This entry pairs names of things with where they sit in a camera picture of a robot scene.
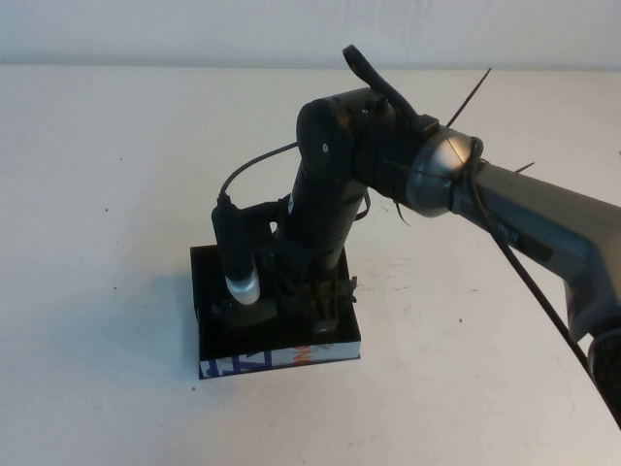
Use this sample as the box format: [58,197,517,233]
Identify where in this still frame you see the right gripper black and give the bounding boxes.
[274,186,368,337]

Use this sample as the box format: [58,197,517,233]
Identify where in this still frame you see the black frame sunglasses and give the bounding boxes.
[211,275,359,332]

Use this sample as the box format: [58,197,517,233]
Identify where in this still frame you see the black glasses case printed side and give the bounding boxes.
[189,244,363,381]

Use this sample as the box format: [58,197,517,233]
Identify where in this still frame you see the hanging black zip tie tail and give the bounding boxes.
[391,196,412,228]

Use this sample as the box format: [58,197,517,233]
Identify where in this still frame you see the long black zip tie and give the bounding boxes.
[446,67,493,130]

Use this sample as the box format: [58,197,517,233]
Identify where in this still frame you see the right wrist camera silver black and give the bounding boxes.
[210,193,262,308]

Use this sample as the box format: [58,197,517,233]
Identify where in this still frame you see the right camera black cable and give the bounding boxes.
[218,137,621,433]

